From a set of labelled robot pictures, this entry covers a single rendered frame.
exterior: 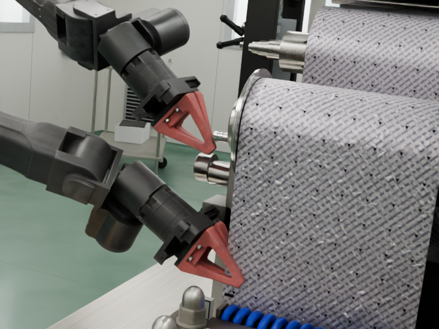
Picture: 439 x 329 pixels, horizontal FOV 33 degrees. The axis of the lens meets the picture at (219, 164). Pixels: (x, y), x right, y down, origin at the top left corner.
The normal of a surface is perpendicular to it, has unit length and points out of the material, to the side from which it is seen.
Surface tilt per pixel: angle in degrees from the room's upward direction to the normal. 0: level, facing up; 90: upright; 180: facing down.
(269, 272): 90
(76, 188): 117
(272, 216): 90
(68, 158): 31
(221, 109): 90
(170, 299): 0
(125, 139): 90
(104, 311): 0
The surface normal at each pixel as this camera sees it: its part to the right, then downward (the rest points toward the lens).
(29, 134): 0.32, -0.71
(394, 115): -0.22, -0.56
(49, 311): 0.10, -0.97
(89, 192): -0.12, 0.62
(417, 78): -0.39, 0.19
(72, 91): 0.92, 0.17
